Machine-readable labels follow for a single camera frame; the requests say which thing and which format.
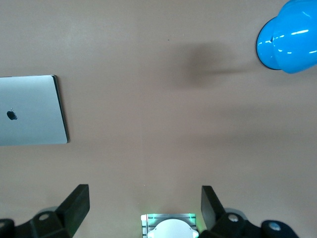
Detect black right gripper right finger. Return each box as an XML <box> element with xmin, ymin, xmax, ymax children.
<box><xmin>200</xmin><ymin>185</ymin><xmax>299</xmax><ymax>238</ymax></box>

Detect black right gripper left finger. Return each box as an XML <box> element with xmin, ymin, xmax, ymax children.
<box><xmin>0</xmin><ymin>183</ymin><xmax>90</xmax><ymax>238</ymax></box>

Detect blue desk lamp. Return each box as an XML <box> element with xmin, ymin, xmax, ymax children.
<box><xmin>256</xmin><ymin>0</ymin><xmax>317</xmax><ymax>75</ymax></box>

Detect grey laptop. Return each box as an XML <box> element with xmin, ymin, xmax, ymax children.
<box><xmin>0</xmin><ymin>74</ymin><xmax>70</xmax><ymax>147</ymax></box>

